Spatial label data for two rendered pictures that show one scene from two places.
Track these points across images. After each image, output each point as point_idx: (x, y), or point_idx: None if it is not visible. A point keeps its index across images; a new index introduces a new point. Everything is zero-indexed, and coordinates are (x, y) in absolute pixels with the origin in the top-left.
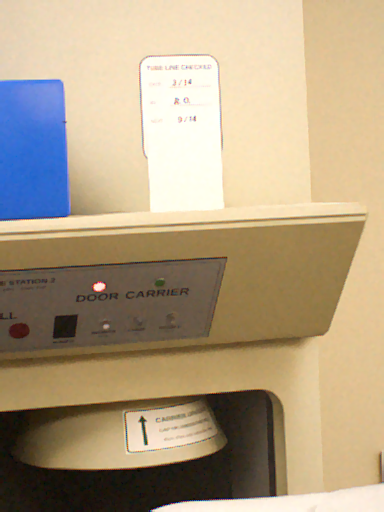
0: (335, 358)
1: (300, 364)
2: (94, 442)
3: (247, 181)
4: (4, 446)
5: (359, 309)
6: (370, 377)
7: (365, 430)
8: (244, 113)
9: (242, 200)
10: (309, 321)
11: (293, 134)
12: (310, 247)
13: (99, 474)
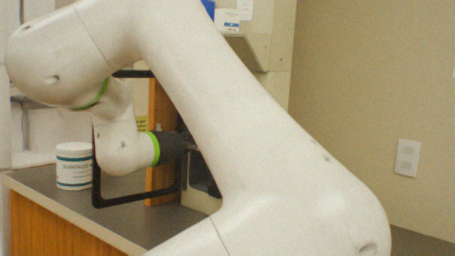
0: (388, 102)
1: (264, 80)
2: None
3: (257, 27)
4: None
5: (399, 87)
6: (399, 112)
7: (394, 129)
8: (258, 8)
9: (255, 32)
10: (254, 66)
11: (269, 14)
12: (237, 43)
13: None
